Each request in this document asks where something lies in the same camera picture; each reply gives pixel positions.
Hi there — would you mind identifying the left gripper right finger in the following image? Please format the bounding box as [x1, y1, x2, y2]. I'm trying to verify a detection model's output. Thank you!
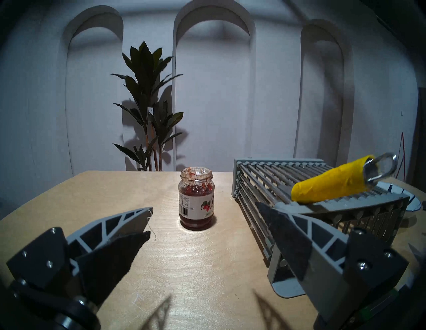
[256, 202, 409, 328]

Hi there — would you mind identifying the tall potted leafy plant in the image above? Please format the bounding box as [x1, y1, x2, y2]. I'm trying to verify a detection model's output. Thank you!
[111, 41, 184, 172]

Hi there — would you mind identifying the knife with yellow taped handle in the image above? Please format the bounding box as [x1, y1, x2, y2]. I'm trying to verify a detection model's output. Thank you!
[291, 152, 398, 204]

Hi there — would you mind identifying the grey metal dish rack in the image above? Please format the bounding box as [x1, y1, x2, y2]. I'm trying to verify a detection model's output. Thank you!
[232, 158, 410, 298]

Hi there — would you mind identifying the red handled broom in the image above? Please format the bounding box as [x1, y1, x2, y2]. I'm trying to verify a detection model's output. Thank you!
[396, 132, 407, 182]

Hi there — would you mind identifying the white plate with blue stripes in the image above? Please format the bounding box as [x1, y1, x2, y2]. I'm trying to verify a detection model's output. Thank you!
[376, 181, 422, 212]

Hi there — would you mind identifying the glass jar of red jam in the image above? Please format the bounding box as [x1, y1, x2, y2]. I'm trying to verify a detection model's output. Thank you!
[179, 166, 215, 231]

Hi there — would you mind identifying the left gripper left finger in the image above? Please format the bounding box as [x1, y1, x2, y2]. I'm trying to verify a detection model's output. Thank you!
[7, 207, 153, 306]

